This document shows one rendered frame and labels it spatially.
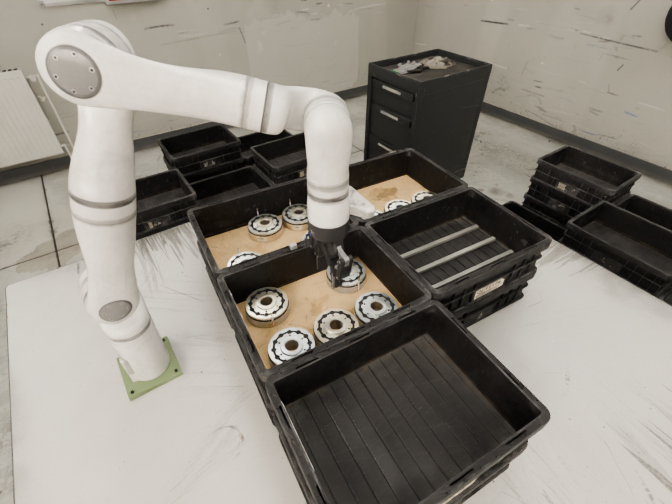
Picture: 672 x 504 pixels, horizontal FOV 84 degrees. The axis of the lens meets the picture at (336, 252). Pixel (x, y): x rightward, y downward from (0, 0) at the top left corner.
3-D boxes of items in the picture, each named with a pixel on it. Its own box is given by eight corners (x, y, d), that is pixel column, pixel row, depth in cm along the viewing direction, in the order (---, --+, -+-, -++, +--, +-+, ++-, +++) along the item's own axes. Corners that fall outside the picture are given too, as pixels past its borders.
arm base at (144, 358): (134, 387, 88) (108, 349, 76) (126, 357, 93) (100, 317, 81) (174, 369, 92) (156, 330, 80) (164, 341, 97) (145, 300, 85)
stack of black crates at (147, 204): (140, 295, 186) (103, 223, 156) (127, 261, 204) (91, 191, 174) (217, 264, 203) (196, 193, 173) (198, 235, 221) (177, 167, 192)
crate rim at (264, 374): (263, 386, 68) (261, 379, 66) (217, 282, 88) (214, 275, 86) (433, 304, 83) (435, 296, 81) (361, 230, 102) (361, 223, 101)
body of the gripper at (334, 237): (298, 207, 68) (301, 246, 74) (321, 232, 62) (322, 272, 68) (334, 195, 71) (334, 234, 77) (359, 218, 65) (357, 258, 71)
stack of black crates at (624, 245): (643, 318, 175) (707, 246, 145) (611, 350, 162) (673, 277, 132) (563, 269, 200) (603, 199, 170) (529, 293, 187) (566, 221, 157)
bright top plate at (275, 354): (278, 377, 75) (278, 375, 74) (261, 340, 81) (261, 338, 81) (323, 356, 78) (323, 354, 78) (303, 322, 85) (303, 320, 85)
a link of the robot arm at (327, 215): (377, 216, 67) (380, 186, 63) (322, 236, 62) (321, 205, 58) (350, 192, 73) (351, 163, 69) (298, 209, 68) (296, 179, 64)
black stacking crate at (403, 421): (346, 583, 55) (348, 569, 47) (270, 411, 74) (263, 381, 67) (529, 445, 69) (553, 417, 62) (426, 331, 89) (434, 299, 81)
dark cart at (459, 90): (401, 218, 258) (420, 82, 199) (361, 189, 286) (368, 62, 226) (460, 191, 284) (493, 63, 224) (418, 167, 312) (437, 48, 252)
